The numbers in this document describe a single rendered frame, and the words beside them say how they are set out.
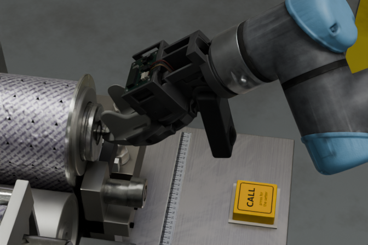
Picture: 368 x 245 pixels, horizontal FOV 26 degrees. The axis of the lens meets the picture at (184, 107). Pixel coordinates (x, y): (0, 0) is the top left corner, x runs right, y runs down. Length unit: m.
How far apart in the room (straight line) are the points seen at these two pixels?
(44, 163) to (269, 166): 0.55
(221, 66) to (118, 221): 0.30
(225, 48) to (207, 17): 2.17
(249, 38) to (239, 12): 2.21
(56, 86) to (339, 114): 0.37
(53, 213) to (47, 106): 0.13
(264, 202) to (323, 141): 0.53
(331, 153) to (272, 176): 0.59
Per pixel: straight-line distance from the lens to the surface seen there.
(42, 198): 1.00
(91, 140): 1.00
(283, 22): 0.85
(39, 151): 0.99
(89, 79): 1.04
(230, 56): 0.88
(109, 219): 1.09
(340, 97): 0.84
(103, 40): 2.97
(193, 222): 1.36
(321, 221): 2.48
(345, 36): 0.84
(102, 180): 1.04
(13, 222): 0.71
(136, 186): 1.04
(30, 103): 0.99
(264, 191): 1.38
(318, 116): 0.84
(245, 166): 1.44
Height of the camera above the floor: 2.04
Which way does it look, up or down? 48 degrees down
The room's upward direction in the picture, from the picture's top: straight up
